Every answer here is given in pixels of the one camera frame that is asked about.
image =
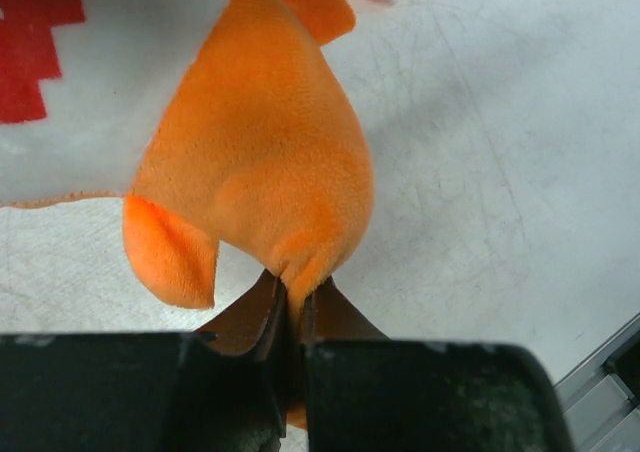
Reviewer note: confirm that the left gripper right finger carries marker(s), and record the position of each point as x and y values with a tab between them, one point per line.
367	392

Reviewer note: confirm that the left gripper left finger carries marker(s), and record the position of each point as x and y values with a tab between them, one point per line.
217	388

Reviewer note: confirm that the orange shark plush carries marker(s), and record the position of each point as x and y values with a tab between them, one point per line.
259	148

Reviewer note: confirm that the aluminium mounting rail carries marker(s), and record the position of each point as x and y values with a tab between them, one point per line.
600	396

